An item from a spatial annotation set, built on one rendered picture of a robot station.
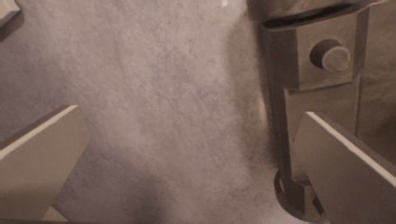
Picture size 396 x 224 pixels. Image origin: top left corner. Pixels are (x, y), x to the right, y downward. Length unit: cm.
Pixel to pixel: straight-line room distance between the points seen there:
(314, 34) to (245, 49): 24
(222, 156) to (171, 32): 45
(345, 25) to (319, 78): 8
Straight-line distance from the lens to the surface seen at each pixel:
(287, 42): 36
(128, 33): 62
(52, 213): 146
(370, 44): 45
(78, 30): 71
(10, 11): 79
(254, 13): 41
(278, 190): 68
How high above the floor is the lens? 55
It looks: 59 degrees down
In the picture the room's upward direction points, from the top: 162 degrees counter-clockwise
